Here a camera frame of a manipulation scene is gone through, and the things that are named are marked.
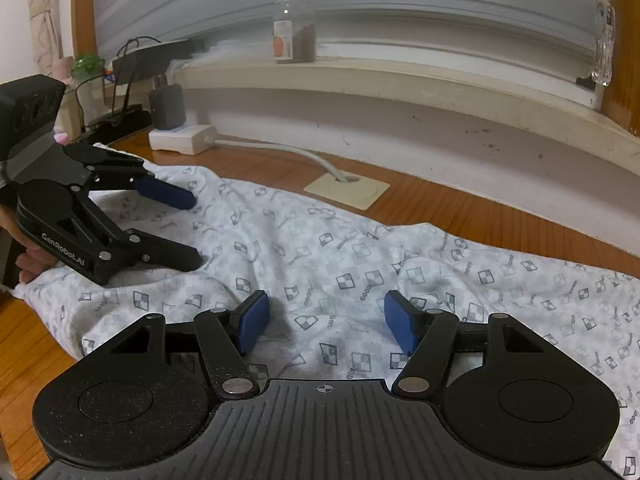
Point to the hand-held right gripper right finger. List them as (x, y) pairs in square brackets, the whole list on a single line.
[(400, 320)]

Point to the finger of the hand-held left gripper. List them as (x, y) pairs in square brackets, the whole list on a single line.
[(170, 255), (165, 192)]

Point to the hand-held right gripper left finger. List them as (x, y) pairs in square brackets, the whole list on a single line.
[(252, 320)]

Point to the white patterned pajama garment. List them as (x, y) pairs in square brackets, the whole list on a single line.
[(325, 240)]

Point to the person's left hand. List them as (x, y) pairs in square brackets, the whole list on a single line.
[(35, 262)]

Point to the white power strip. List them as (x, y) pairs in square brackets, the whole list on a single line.
[(185, 137)]

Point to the flat black device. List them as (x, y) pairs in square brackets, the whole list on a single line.
[(120, 125)]

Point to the beige container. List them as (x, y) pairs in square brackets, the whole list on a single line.
[(67, 120)]

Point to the black box device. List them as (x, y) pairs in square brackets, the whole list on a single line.
[(150, 60)]

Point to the green plastic object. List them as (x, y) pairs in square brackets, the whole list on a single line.
[(89, 65)]

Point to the glass jar with orange label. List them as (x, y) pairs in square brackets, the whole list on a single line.
[(295, 35)]

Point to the beige patterned curtain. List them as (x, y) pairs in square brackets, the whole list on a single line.
[(42, 10)]

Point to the gray window blind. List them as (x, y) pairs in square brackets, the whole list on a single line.
[(400, 0)]

